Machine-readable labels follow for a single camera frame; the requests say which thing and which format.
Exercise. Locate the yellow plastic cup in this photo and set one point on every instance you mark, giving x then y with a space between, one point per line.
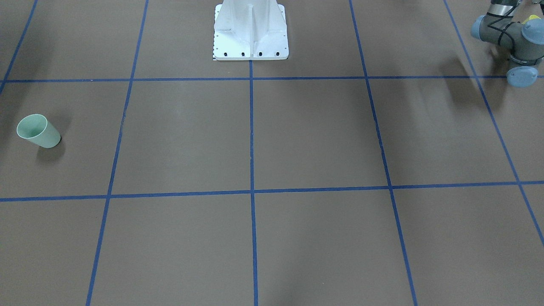
531 17

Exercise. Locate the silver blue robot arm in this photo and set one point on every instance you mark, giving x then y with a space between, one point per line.
524 40

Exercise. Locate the light green plastic cup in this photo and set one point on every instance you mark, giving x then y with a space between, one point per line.
38 130

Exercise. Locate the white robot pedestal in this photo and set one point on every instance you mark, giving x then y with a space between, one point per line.
247 30

